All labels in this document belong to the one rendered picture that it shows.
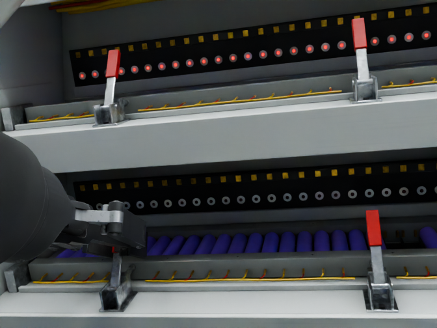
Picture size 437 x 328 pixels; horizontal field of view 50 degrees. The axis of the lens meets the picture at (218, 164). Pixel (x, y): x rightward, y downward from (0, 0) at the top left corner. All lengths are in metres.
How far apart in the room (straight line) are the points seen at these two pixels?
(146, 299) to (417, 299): 0.27
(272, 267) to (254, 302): 0.05
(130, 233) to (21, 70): 0.34
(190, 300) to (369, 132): 0.25
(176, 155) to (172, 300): 0.15
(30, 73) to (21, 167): 0.40
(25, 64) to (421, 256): 0.54
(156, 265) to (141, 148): 0.14
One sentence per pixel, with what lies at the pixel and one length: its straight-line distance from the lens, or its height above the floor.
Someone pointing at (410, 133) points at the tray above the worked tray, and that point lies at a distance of 0.47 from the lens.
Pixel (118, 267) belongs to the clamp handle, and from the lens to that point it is 0.52.
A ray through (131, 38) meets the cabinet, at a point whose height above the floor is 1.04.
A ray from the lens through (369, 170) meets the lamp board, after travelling 0.61.
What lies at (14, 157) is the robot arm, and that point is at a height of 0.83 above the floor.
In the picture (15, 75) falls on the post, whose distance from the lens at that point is 0.68.
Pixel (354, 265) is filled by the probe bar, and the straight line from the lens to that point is 0.52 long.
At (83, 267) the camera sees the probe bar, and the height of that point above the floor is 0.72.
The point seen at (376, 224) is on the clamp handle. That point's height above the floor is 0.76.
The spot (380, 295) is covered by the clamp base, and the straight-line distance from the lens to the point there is 0.49.
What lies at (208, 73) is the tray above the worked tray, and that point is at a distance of 0.66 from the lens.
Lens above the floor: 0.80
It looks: 4 degrees up
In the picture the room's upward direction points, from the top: 3 degrees counter-clockwise
